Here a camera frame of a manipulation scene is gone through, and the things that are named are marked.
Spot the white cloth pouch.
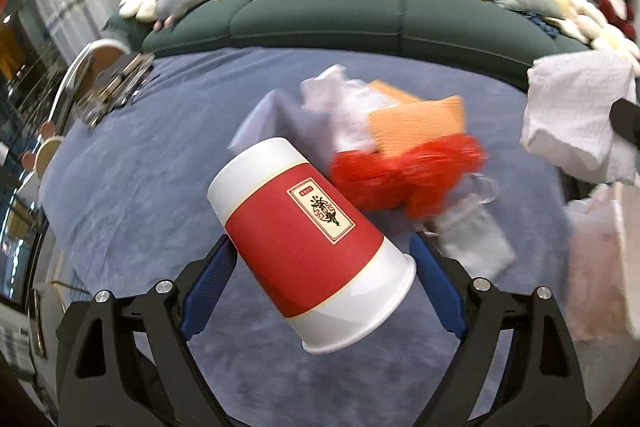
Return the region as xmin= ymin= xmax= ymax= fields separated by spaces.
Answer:
xmin=434 ymin=197 xmax=517 ymax=281

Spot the red mesh net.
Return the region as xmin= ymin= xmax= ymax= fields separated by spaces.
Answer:
xmin=330 ymin=134 xmax=489 ymax=219

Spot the white round stool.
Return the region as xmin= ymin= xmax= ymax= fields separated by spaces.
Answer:
xmin=21 ymin=134 xmax=64 ymax=194

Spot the crumpled white paper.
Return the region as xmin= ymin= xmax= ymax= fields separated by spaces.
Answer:
xmin=300 ymin=64 xmax=382 ymax=152

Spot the shiny metal object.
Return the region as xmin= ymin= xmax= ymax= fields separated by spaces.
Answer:
xmin=82 ymin=53 xmax=156 ymax=128

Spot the blue plush cloth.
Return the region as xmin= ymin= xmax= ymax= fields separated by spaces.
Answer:
xmin=39 ymin=47 xmax=640 ymax=427

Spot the blue patterned cloth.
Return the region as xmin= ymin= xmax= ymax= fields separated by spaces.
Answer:
xmin=520 ymin=9 xmax=559 ymax=39

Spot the large orange foam net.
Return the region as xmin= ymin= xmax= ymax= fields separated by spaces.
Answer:
xmin=367 ymin=96 xmax=466 ymax=156

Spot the white paper towel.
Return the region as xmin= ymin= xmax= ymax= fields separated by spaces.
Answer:
xmin=520 ymin=49 xmax=640 ymax=186

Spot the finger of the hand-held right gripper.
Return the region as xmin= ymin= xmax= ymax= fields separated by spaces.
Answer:
xmin=610 ymin=97 xmax=640 ymax=142

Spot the small orange foam net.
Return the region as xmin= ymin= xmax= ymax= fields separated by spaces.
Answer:
xmin=369 ymin=79 xmax=422 ymax=104

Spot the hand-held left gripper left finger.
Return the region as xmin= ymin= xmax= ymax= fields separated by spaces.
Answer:
xmin=55 ymin=237 xmax=239 ymax=427

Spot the red and white paper cup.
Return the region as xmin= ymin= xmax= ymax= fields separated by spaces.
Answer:
xmin=207 ymin=137 xmax=417 ymax=354

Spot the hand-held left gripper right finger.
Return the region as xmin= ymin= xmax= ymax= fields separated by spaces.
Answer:
xmin=409 ymin=231 xmax=594 ymax=427

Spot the white tissue sheet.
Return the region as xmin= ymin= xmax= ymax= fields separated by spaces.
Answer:
xmin=227 ymin=89 xmax=332 ymax=158

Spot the bin with white bag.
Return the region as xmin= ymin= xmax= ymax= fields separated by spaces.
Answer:
xmin=562 ymin=182 xmax=640 ymax=344

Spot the wooden chair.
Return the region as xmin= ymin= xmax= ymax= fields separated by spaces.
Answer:
xmin=47 ymin=38 xmax=132 ymax=138

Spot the green sofa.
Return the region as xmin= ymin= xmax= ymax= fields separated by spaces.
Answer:
xmin=107 ymin=0 xmax=640 ymax=94

